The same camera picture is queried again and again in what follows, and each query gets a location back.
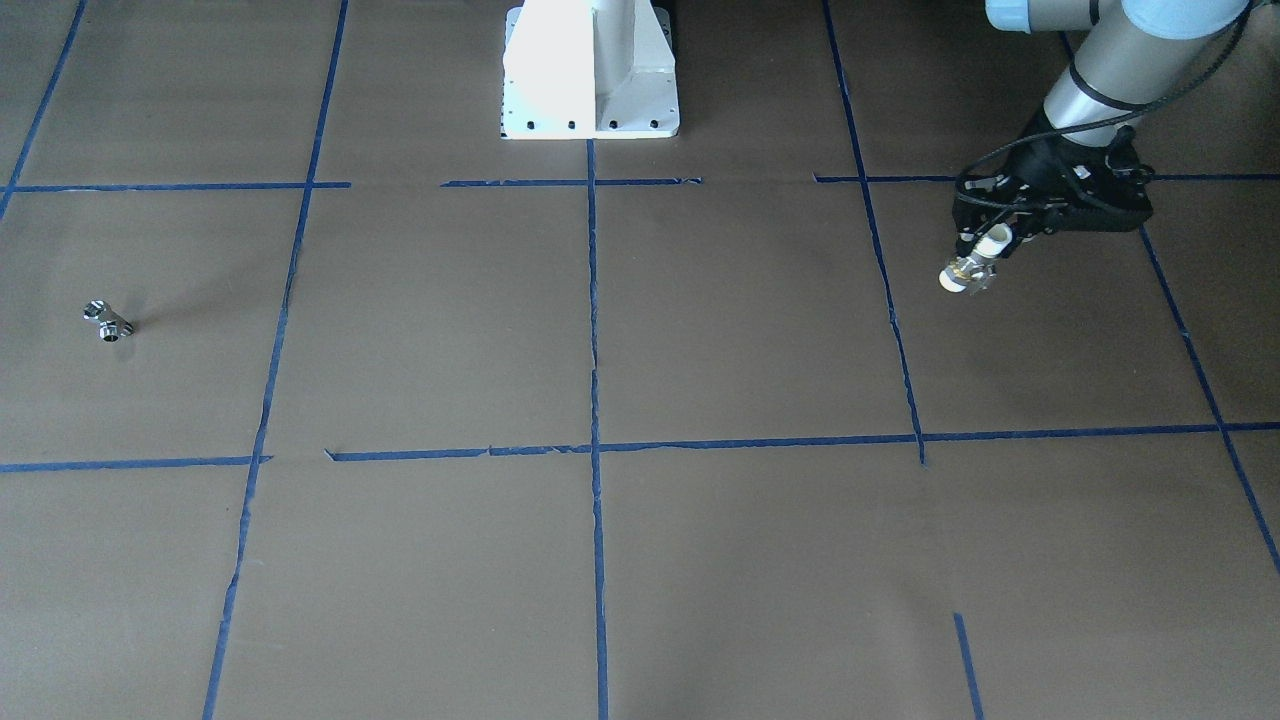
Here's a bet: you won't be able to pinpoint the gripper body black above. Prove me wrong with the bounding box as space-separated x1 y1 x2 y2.
1010 109 1140 217

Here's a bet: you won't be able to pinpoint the brass valve white PPR ends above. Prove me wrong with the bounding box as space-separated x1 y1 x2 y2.
938 223 1016 293

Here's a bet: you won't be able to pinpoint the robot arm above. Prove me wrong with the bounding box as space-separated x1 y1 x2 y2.
950 1 1251 277

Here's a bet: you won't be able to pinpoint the chrome tee pipe fitting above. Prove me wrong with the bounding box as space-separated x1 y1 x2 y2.
83 299 134 343

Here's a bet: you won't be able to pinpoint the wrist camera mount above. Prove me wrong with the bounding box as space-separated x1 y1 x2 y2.
1039 161 1155 234

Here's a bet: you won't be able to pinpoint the white pedestal column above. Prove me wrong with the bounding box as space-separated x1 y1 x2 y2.
500 1 681 141

